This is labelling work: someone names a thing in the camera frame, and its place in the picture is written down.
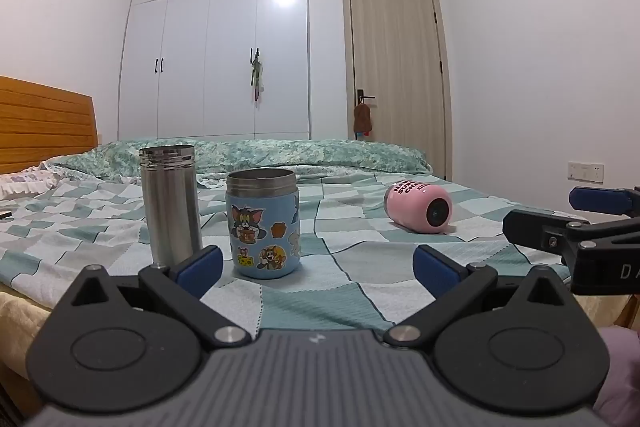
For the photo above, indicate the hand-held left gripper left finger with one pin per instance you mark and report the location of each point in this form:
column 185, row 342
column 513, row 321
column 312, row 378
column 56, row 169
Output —
column 199, row 271

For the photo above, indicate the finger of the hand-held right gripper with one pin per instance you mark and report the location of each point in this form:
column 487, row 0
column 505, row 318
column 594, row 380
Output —
column 537, row 229
column 607, row 200

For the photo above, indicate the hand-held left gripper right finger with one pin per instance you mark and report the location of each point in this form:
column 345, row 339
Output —
column 434, row 271

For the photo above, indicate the pink cup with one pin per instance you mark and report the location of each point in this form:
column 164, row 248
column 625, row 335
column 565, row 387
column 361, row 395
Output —
column 417, row 207

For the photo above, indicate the tall silver steel cup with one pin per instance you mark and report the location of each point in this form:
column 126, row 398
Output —
column 169, row 207

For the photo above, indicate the blue cartoon cup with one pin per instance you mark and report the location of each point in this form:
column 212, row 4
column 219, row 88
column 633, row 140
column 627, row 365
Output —
column 262, row 229

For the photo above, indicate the checkered green bed sheet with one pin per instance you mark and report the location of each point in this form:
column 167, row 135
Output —
column 340, row 267

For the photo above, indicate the person's mauve clothing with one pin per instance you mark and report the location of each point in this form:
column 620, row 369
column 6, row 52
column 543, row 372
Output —
column 622, row 377

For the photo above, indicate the green floral quilt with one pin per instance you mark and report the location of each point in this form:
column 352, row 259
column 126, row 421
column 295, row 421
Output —
column 310, row 157

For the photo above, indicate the brown hanging bag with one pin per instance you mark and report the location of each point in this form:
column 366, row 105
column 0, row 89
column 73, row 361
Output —
column 362, row 119

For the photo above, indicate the yellow mattress cover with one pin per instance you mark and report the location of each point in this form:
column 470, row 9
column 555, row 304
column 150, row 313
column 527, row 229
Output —
column 22, row 327

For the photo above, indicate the white floral pillow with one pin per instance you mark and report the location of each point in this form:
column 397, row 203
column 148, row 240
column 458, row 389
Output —
column 22, row 182

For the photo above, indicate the colourful hanging ornament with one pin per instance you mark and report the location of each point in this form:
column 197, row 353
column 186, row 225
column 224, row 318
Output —
column 256, row 77

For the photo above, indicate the black phone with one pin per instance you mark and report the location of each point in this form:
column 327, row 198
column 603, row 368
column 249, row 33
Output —
column 4, row 215

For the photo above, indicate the light wooden door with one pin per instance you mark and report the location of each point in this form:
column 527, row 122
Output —
column 397, row 72

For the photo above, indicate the wooden headboard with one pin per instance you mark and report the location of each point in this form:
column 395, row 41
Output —
column 45, row 127

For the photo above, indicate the white wardrobe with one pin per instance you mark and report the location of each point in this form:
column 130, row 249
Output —
column 210, row 47

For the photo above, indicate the white wall socket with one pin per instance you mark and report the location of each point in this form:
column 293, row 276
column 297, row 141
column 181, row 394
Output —
column 585, row 172

